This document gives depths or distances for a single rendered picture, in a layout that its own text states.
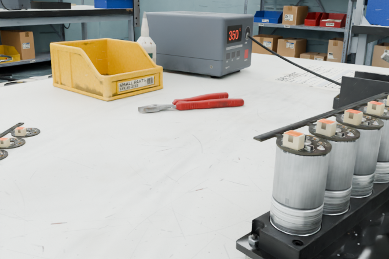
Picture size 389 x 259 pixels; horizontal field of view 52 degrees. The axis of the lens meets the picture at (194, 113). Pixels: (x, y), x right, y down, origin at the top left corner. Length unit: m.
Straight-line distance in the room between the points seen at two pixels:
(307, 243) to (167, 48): 0.51
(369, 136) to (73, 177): 0.20
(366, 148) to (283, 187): 0.06
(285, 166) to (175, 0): 5.80
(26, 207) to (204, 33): 0.42
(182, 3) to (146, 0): 0.68
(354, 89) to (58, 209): 0.24
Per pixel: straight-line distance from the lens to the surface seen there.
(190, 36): 0.63
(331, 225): 0.21
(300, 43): 4.72
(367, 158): 0.24
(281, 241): 0.19
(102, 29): 6.05
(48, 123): 0.42
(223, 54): 0.61
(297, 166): 0.18
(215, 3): 5.58
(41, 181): 0.30
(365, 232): 0.23
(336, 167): 0.21
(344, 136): 0.21
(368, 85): 0.34
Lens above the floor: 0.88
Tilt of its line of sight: 17 degrees down
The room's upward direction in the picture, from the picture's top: 1 degrees clockwise
